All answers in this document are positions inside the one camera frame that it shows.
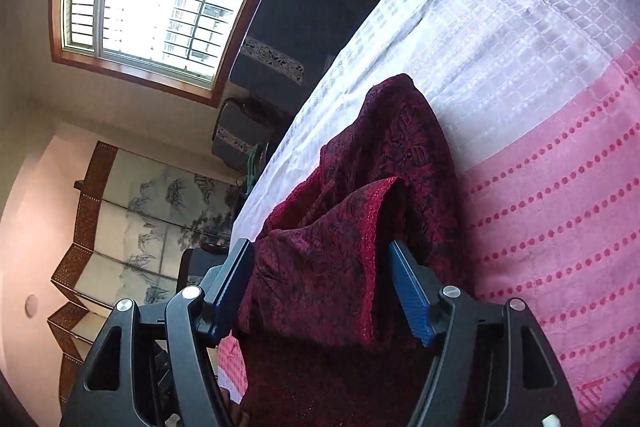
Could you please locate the dark red floral sweater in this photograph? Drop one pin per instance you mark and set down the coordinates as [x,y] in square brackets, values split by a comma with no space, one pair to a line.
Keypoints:
[323,337]

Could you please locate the painted folding screen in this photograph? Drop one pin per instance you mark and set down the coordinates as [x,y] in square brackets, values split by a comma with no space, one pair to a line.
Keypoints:
[134,220]

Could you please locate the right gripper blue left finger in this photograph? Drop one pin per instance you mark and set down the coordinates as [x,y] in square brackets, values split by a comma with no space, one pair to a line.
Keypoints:
[150,362]

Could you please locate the round white wall fixture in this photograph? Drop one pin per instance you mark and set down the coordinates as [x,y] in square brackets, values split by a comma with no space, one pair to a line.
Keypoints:
[31,306]

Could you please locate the pink checked bed sheet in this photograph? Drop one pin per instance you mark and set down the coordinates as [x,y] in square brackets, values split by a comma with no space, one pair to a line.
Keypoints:
[539,102]

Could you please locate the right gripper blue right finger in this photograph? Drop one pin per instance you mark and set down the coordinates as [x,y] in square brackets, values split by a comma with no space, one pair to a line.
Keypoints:
[492,366]

